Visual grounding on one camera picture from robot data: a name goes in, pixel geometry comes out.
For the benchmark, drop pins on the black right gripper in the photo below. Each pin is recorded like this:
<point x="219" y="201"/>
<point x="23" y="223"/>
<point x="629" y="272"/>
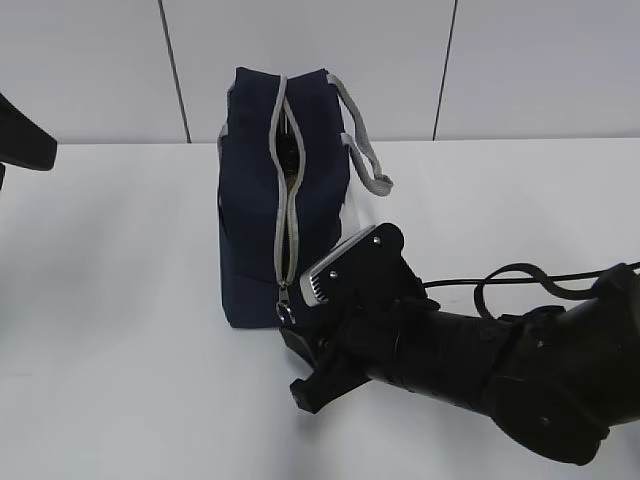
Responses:
<point x="360" y="345"/>

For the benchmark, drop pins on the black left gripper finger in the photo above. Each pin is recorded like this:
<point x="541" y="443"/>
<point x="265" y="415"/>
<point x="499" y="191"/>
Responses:
<point x="23" y="143"/>

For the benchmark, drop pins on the navy blue lunch bag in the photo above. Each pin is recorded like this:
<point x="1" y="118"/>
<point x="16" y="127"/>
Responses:
<point x="286" y="152"/>

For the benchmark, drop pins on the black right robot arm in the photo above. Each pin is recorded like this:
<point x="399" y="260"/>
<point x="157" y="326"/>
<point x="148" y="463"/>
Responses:
<point x="554" y="380"/>

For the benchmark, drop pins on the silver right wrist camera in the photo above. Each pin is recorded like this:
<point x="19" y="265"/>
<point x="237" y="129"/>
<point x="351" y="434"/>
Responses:
<point x="368" y="265"/>

